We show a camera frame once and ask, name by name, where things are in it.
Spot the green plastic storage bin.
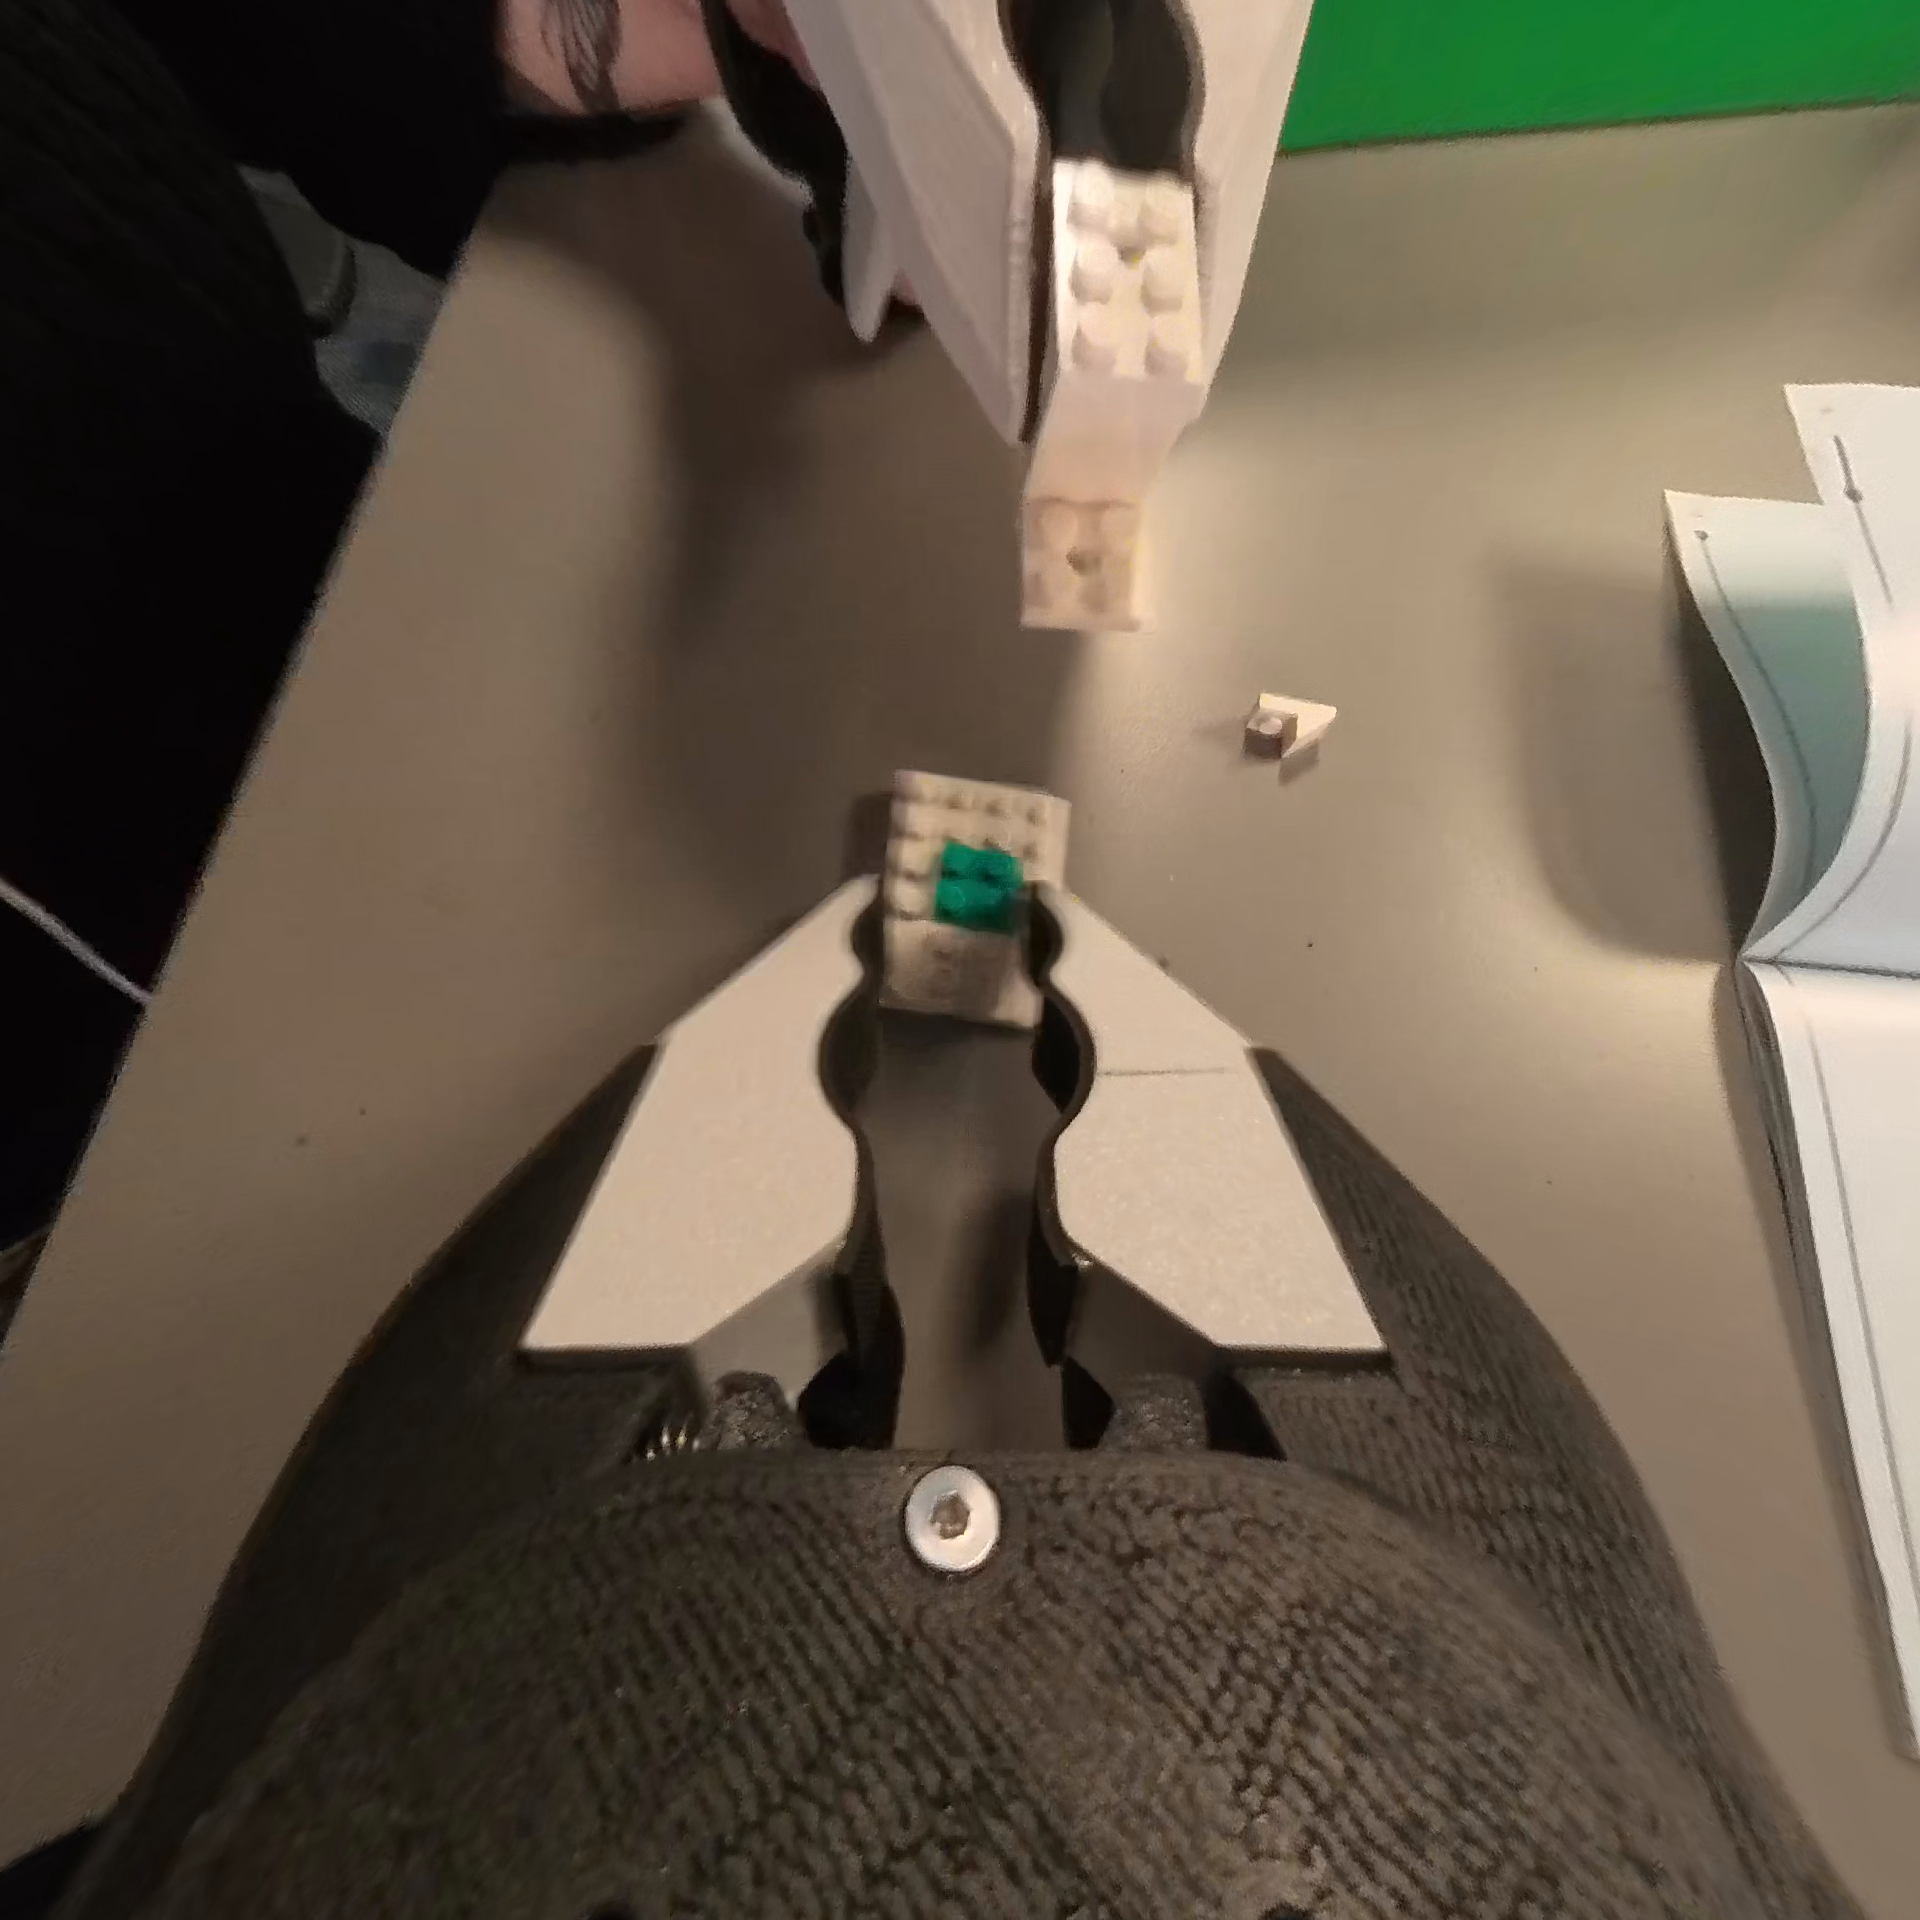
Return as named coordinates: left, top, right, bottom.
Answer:
left=1275, top=0, right=1920, bottom=160

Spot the person's blue jeans leg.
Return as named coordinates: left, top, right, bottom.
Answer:
left=239, top=165, right=452, bottom=440

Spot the person's left hand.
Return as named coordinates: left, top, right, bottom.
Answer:
left=502, top=0, right=825, bottom=118

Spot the white lego plate green tile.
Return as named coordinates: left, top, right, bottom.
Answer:
left=873, top=767, right=1077, bottom=1033

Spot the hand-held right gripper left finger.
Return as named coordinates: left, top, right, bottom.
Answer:
left=516, top=877, right=902, bottom=1368

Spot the thin white cable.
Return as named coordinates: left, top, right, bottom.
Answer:
left=0, top=873, right=155, bottom=1003

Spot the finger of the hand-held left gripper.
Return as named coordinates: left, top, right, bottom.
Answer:
left=1118, top=0, right=1316, bottom=361
left=778, top=0, right=1059, bottom=447

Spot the person's black clothed torso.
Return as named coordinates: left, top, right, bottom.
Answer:
left=0, top=151, right=497, bottom=1291

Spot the small white lego piece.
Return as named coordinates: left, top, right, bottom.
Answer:
left=1239, top=690, right=1340, bottom=767

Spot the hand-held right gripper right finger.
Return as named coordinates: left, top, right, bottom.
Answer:
left=1031, top=882, right=1389, bottom=1354

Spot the white stepped lego bracket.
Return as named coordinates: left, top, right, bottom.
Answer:
left=1018, top=153, right=1220, bottom=635

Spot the lego instruction booklet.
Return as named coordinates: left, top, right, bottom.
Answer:
left=1661, top=382, right=1920, bottom=1758

